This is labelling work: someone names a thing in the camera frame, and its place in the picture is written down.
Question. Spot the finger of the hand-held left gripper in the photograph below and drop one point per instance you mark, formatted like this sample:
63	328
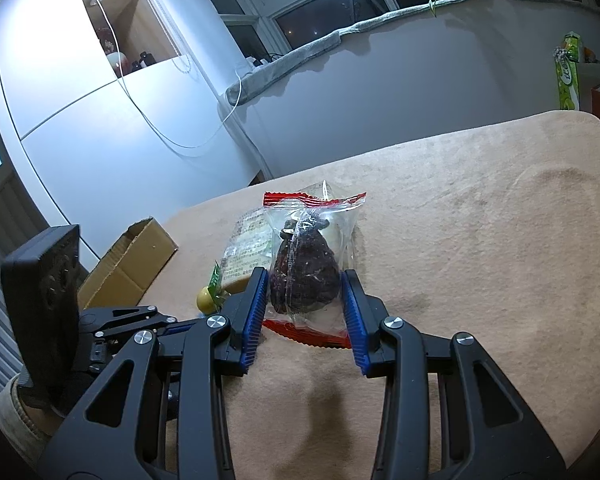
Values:
120	320
102	355

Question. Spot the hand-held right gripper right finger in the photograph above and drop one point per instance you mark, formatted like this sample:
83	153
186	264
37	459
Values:
354	320

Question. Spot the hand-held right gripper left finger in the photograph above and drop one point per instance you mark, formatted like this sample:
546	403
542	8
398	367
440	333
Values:
254	315

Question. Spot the yellow round candy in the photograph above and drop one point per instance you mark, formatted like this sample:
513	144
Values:
205	299

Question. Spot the green snack packet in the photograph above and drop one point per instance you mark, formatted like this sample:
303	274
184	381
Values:
215	280

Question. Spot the brown cardboard box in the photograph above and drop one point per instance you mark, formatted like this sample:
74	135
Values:
130	260

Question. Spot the clear packet of dark prunes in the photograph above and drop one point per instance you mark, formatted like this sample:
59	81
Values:
305	270

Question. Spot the sliced bread packet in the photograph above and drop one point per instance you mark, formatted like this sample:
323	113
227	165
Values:
247	245

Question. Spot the person's left forearm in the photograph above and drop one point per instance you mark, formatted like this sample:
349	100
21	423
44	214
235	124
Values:
20	425

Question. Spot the white ribbed radiator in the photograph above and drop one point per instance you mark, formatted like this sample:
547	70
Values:
0	260

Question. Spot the white cabinet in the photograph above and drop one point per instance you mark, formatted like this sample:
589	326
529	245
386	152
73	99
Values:
105	135

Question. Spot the grey windowsill cloth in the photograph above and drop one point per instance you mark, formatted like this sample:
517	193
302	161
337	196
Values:
280	67

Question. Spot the white power strip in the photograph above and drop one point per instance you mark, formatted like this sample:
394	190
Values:
257	61

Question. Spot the dark bottle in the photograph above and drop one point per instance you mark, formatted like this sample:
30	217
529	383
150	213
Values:
146	59

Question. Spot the red white jar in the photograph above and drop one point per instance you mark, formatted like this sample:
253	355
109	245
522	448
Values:
114	57

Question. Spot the wooden shelf niche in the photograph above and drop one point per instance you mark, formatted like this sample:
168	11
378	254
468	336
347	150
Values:
145	20

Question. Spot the green carton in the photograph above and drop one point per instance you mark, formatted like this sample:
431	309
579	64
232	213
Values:
569	80

